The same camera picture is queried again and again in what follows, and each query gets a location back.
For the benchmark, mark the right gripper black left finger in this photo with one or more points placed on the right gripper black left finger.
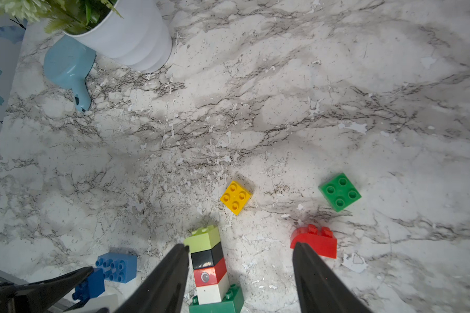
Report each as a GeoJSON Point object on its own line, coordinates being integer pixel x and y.
{"type": "Point", "coordinates": [164, 289]}

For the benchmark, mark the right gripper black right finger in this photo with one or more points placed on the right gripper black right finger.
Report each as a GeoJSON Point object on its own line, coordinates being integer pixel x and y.
{"type": "Point", "coordinates": [319, 289]}

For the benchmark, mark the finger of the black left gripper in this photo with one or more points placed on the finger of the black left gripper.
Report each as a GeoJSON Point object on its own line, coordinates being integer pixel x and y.
{"type": "Point", "coordinates": [39, 296]}

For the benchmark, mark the light blue lego brick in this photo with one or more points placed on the light blue lego brick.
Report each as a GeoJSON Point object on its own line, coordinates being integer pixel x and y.
{"type": "Point", "coordinates": [118, 267]}

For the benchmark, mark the cream lego brick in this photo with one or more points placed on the cream lego brick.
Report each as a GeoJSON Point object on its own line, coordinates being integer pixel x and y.
{"type": "Point", "coordinates": [213, 293]}

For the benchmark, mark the black lego brick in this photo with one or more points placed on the black lego brick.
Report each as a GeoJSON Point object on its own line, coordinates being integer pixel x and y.
{"type": "Point", "coordinates": [207, 258]}

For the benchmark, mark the lime green lego brick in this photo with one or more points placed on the lime green lego brick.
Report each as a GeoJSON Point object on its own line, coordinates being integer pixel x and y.
{"type": "Point", "coordinates": [203, 239]}

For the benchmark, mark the green lego base brick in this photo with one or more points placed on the green lego base brick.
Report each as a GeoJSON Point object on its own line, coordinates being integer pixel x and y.
{"type": "Point", "coordinates": [231, 303]}

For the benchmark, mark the red lego brick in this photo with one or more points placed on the red lego brick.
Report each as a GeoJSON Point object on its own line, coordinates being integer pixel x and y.
{"type": "Point", "coordinates": [210, 275]}

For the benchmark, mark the small red lego piece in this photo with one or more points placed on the small red lego piece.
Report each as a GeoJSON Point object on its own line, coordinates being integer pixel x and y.
{"type": "Point", "coordinates": [321, 240]}

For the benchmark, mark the dark blue lego brick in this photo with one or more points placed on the dark blue lego brick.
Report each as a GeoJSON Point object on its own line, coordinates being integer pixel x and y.
{"type": "Point", "coordinates": [90, 288]}

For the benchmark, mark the small green lego brick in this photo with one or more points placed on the small green lego brick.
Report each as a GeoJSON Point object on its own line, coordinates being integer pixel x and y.
{"type": "Point", "coordinates": [339, 192]}

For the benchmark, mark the yellow lego brick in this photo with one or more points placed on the yellow lego brick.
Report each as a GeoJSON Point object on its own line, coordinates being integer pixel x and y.
{"type": "Point", "coordinates": [235, 197]}

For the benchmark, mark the white plant pot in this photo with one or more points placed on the white plant pot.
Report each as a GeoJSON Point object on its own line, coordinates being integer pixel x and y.
{"type": "Point", "coordinates": [135, 36]}

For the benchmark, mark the artificial green plant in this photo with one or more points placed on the artificial green plant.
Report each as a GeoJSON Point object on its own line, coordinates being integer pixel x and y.
{"type": "Point", "coordinates": [74, 17]}

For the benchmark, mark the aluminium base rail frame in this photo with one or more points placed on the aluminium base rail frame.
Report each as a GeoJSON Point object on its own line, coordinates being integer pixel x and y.
{"type": "Point", "coordinates": [62, 305]}

